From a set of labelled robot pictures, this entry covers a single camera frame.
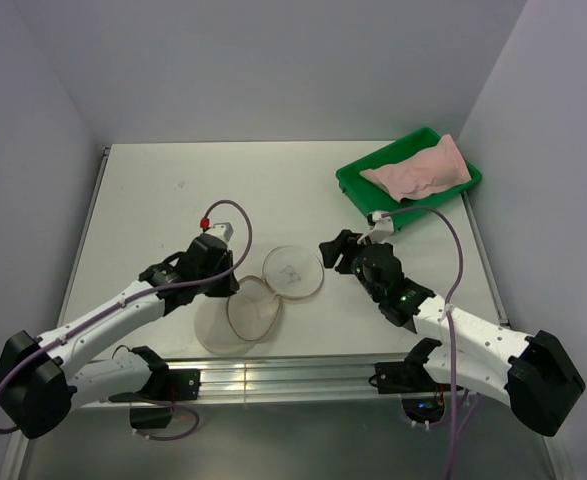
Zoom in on pink bra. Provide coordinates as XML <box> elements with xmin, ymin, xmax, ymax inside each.
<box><xmin>360</xmin><ymin>134</ymin><xmax>472</xmax><ymax>202</ymax></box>

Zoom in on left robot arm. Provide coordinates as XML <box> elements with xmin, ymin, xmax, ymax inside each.
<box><xmin>0</xmin><ymin>224</ymin><xmax>239</xmax><ymax>439</ymax></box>

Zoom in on aluminium table frame rail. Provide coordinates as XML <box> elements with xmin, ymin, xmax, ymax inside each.
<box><xmin>20</xmin><ymin>352</ymin><xmax>547</xmax><ymax>409</ymax></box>

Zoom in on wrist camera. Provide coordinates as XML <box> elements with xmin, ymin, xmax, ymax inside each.
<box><xmin>199</xmin><ymin>217</ymin><xmax>234</xmax><ymax>246</ymax></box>
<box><xmin>357</xmin><ymin>210</ymin><xmax>394</xmax><ymax>245</ymax></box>

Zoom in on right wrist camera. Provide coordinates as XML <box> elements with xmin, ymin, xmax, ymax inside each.
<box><xmin>357</xmin><ymin>210</ymin><xmax>394</xmax><ymax>245</ymax></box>

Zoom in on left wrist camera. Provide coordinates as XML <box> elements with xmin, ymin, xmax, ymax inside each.
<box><xmin>199</xmin><ymin>217</ymin><xmax>234</xmax><ymax>246</ymax></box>

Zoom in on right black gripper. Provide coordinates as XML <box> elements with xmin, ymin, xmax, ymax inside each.
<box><xmin>319</xmin><ymin>229</ymin><xmax>383</xmax><ymax>302</ymax></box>

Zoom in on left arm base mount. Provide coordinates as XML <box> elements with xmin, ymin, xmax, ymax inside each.
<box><xmin>129</xmin><ymin>369</ymin><xmax>201</xmax><ymax>431</ymax></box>

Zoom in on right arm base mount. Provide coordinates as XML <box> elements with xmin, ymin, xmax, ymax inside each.
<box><xmin>368</xmin><ymin>361</ymin><xmax>445</xmax><ymax>424</ymax></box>

